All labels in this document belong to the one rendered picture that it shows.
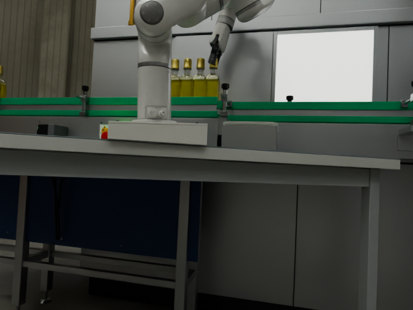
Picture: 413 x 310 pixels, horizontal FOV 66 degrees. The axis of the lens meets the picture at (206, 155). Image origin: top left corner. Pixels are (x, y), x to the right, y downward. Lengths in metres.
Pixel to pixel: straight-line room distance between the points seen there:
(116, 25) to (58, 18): 2.73
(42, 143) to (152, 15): 0.40
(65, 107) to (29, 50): 3.09
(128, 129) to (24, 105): 0.92
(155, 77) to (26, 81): 3.67
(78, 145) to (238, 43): 0.98
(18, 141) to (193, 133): 0.40
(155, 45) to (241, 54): 0.68
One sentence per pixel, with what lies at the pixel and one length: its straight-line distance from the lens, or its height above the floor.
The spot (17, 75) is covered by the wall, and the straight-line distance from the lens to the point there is 4.52.
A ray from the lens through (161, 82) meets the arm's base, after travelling 0.89.
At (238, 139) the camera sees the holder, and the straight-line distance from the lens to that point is 0.99.
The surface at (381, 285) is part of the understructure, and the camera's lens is 1.59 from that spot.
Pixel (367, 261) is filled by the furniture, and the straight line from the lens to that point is 1.22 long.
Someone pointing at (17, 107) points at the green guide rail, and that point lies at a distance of 1.68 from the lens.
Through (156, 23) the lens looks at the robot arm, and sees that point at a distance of 0.85.
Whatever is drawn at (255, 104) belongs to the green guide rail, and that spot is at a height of 0.95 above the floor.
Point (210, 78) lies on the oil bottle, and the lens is 1.38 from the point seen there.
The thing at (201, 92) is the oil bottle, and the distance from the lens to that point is 1.37.
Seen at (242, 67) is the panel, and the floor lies 1.16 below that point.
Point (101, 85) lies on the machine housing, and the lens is 1.79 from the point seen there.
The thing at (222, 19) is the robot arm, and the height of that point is 1.31.
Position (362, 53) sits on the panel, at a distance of 1.56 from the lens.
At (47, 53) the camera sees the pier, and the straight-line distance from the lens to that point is 4.42.
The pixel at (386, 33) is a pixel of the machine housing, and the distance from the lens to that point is 1.64.
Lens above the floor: 0.70
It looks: 2 degrees up
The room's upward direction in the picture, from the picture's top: 3 degrees clockwise
